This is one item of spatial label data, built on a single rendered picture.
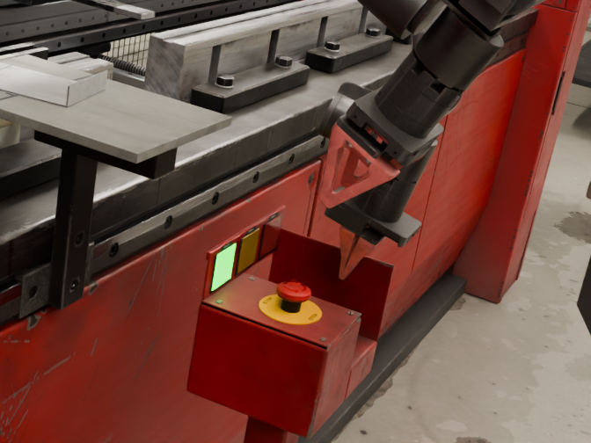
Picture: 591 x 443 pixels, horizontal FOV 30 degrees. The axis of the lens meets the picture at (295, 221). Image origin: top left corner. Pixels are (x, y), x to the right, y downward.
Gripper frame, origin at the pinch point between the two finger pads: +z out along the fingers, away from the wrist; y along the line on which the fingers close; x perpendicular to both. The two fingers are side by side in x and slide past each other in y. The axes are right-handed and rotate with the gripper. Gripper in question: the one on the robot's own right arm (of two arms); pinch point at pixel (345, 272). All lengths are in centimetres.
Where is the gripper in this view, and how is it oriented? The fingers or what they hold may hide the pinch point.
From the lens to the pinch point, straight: 131.9
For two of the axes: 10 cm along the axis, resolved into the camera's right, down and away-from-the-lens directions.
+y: -8.4, -5.0, 2.2
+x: -3.9, 2.8, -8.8
